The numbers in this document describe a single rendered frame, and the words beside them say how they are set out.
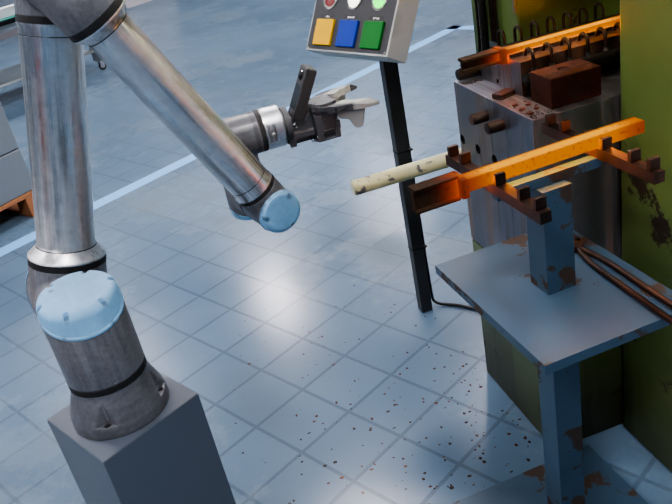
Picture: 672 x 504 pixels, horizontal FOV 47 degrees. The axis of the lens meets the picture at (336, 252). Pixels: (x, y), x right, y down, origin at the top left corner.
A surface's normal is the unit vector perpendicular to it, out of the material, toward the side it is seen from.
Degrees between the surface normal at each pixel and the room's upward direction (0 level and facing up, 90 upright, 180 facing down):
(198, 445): 90
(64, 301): 5
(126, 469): 90
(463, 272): 0
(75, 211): 94
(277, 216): 94
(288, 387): 0
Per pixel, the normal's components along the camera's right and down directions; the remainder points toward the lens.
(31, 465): -0.18, -0.87
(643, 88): -0.94, 0.29
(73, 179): 0.70, 0.29
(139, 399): 0.63, -0.11
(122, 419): 0.31, 0.06
